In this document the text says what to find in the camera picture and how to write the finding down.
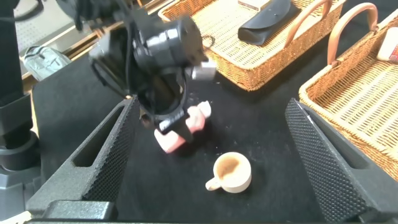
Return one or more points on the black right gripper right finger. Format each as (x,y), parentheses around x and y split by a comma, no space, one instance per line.
(335,174)

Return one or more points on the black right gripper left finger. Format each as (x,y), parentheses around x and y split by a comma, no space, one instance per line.
(105,161)

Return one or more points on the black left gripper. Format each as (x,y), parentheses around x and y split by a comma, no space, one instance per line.
(161,99)

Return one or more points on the pink detergent bottle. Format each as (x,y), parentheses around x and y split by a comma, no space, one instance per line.
(199,119)

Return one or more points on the black glasses case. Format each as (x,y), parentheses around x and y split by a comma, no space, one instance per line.
(267,25)

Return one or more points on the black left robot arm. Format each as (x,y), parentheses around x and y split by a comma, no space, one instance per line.
(161,40)

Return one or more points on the cream ceramic mug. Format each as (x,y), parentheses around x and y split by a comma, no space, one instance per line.
(233,174)

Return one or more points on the black robot torso column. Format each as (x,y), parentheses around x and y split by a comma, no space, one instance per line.
(12,118)

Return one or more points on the light grey backpack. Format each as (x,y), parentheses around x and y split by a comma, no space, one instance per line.
(43,62)

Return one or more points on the white plastic bottle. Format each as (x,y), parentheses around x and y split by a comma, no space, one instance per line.
(388,46)

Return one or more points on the small gold card box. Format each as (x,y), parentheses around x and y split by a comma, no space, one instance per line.
(253,3)

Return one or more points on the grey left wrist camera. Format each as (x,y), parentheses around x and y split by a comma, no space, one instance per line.
(203,70)

